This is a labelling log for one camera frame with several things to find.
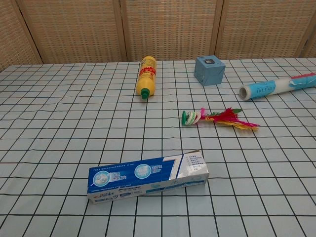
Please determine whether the colourful feather shuttlecock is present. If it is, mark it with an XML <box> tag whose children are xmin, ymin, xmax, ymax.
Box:
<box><xmin>181</xmin><ymin>107</ymin><xmax>260</xmax><ymax>132</ymax></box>

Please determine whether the yellow plastic bottle green cap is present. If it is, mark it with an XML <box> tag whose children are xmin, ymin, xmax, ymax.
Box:
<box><xmin>136</xmin><ymin>56</ymin><xmax>158</xmax><ymax>100</ymax></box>

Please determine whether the blue toothpaste box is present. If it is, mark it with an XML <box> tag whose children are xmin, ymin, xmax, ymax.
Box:
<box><xmin>87</xmin><ymin>149</ymin><xmax>209</xmax><ymax>205</ymax></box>

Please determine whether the checkered light blue tablecloth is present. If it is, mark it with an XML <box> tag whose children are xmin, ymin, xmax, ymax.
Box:
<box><xmin>0</xmin><ymin>57</ymin><xmax>316</xmax><ymax>237</ymax></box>

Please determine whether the light blue cube box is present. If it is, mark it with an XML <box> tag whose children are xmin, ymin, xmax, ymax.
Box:
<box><xmin>193</xmin><ymin>55</ymin><xmax>226</xmax><ymax>87</ymax></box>

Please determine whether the plastic wrap roll blue label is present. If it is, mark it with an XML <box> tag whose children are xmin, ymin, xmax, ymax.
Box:
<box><xmin>238</xmin><ymin>72</ymin><xmax>316</xmax><ymax>101</ymax></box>

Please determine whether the woven folding screen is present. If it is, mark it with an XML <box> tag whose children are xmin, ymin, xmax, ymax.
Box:
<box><xmin>0</xmin><ymin>0</ymin><xmax>316</xmax><ymax>72</ymax></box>

